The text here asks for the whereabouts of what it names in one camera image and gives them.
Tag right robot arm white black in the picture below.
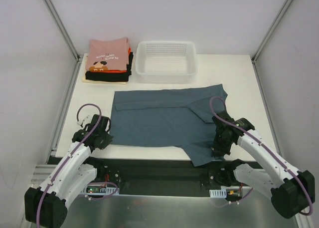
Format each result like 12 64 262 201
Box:
212 111 315 219

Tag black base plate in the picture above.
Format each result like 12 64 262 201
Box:
47 155 260 198

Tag orange folded t shirt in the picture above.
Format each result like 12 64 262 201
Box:
98 47 131 73

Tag right white cable duct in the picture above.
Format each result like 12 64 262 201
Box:
209 189 227 199

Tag right aluminium frame post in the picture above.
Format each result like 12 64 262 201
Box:
251 0 295 64

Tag left white cable duct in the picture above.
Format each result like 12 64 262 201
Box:
79 184 120 196

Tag front aluminium rail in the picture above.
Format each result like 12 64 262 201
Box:
31 163 301 190

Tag left aluminium side rail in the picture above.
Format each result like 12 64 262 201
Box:
45 57 82 164

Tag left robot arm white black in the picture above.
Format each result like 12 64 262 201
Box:
24 114 113 228

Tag black folded t shirt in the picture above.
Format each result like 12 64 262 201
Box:
84 52 134 82

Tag aluminium side rail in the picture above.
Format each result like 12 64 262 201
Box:
252 62 286 169
45 57 82 164

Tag white plastic basket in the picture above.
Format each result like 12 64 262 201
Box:
135 41 198 84

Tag white cable duct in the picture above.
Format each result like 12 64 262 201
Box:
209 189 227 199
79 184 120 196

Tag cream folded t shirt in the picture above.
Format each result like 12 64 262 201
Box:
82 53 135 85

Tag right aluminium side rail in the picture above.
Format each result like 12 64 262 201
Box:
252 62 286 169

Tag pink folded t shirt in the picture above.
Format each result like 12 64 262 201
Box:
86 37 131 73

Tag aluminium frame post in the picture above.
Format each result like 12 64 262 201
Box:
43 0 80 61
251 0 295 64

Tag blue-grey t shirt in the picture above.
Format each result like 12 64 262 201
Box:
110 84 227 166

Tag left aluminium frame post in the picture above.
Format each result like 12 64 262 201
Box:
43 0 80 61

